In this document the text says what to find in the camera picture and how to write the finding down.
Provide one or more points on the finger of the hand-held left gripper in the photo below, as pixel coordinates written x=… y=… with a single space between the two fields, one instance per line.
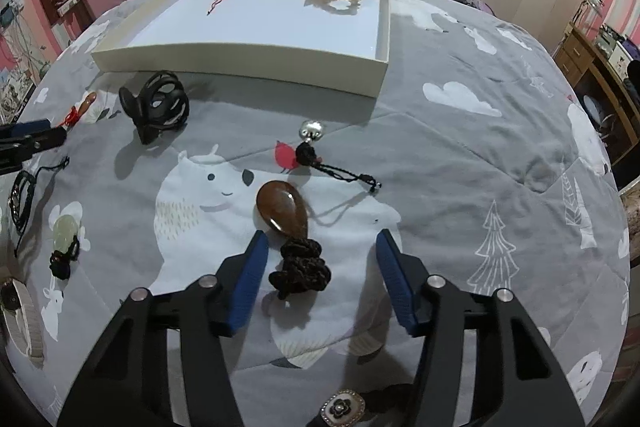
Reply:
x=40 y=141
x=30 y=126

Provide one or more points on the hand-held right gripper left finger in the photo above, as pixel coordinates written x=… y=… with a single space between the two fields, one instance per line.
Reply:
x=247 y=279

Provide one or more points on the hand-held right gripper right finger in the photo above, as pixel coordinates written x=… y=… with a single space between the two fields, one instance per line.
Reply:
x=397 y=287

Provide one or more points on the black hair claw clip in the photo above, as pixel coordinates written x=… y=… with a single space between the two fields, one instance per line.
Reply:
x=157 y=104

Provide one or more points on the black scrunchie with flower brooch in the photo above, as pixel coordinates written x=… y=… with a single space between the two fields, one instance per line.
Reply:
x=345 y=404

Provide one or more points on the white band wristwatch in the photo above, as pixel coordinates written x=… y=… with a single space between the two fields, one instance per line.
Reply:
x=17 y=322

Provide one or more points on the white shallow tray box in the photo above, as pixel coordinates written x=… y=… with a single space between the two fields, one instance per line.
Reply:
x=280 y=22

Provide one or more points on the white power strip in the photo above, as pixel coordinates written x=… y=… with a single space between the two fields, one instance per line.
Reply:
x=68 y=4

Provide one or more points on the grey polar bear bedsheet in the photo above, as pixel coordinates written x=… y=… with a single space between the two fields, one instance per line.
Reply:
x=475 y=167

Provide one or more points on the wooden desk with clutter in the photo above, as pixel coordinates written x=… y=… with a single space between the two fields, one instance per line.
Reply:
x=595 y=72

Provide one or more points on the desk lamp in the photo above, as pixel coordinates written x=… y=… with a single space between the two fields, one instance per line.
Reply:
x=590 y=7

